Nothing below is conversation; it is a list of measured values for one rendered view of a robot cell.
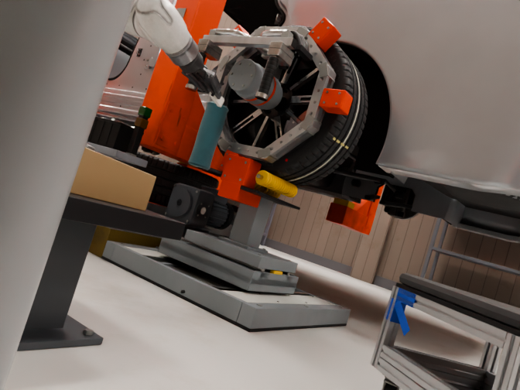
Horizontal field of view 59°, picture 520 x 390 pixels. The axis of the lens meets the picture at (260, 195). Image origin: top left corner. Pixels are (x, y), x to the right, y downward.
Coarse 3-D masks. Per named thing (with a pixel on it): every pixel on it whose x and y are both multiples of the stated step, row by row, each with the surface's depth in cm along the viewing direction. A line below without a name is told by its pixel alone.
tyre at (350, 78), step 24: (336, 48) 178; (336, 72) 176; (360, 96) 183; (336, 120) 172; (360, 120) 184; (312, 144) 175; (336, 144) 178; (264, 168) 185; (288, 168) 179; (312, 168) 183; (336, 168) 191
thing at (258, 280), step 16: (176, 240) 193; (176, 256) 191; (192, 256) 187; (208, 256) 182; (224, 256) 187; (208, 272) 180; (224, 272) 176; (240, 272) 173; (256, 272) 171; (272, 272) 182; (288, 272) 193; (240, 288) 174; (256, 288) 173; (272, 288) 183; (288, 288) 194
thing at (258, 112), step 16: (304, 64) 208; (288, 80) 190; (304, 80) 186; (288, 96) 193; (304, 96) 184; (240, 112) 211; (256, 112) 195; (272, 112) 196; (288, 112) 187; (240, 128) 198; (256, 144) 192
